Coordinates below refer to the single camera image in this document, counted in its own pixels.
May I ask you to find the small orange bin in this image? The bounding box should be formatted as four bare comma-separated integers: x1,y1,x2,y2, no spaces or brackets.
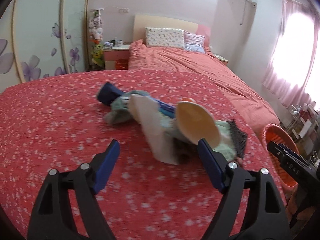
115,59,129,70

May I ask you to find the blue tissue pack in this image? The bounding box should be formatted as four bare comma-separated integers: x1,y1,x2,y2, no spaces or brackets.
155,99,177,120

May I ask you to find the green plush toy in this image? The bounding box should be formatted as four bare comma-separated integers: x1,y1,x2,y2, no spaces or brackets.
90,44,104,64

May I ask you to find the navy blue cloth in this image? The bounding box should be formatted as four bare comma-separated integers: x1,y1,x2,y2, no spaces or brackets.
97,81,123,105

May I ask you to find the plush toy column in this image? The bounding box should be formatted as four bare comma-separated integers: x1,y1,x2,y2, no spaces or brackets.
88,9,104,42

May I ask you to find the pink and white nightstand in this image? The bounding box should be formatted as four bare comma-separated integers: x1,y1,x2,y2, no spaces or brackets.
103,44,131,70

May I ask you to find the floral white pillow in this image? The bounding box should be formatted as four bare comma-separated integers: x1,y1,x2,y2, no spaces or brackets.
145,27,185,48

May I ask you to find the coral duvet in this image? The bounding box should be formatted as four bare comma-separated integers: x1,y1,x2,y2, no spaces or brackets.
128,39,280,133

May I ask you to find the cream and pink headboard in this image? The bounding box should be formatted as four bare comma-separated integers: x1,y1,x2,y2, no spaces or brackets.
134,14,212,48

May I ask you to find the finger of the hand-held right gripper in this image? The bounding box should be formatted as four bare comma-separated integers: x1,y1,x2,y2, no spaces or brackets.
266,141,311,168

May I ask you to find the white pipe cover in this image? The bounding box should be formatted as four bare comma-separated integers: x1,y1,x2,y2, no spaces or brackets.
240,0,257,26

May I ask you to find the black mesh net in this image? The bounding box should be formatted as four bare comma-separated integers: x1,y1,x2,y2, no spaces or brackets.
226,119,248,158

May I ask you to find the white wire rack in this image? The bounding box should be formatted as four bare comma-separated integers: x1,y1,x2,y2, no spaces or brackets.
280,104,320,155

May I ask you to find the flower-printed wardrobe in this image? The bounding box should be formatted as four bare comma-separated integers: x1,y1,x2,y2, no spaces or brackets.
0,0,90,93

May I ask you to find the pink curtain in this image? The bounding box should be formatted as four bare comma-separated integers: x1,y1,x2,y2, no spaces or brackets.
261,0,320,110

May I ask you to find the grey-green smiley sock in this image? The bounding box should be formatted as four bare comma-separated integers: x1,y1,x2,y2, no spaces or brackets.
104,90,150,125

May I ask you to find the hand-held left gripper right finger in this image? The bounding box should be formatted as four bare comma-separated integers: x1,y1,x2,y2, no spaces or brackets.
197,138,292,240

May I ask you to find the bedside table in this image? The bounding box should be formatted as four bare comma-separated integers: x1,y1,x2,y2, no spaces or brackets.
212,54,229,67

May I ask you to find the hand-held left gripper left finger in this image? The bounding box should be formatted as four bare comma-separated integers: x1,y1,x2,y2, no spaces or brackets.
27,140,120,240

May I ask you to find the orange plastic basket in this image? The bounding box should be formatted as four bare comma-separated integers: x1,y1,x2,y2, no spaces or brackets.
261,124,300,188

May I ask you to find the white paper sheet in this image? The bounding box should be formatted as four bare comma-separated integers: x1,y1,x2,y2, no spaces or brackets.
130,94,179,165

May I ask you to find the pink striped pillow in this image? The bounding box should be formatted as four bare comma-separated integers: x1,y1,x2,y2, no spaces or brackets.
184,31,206,53

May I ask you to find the red floral blanket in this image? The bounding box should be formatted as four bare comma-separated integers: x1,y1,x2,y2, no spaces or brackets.
0,69,288,240

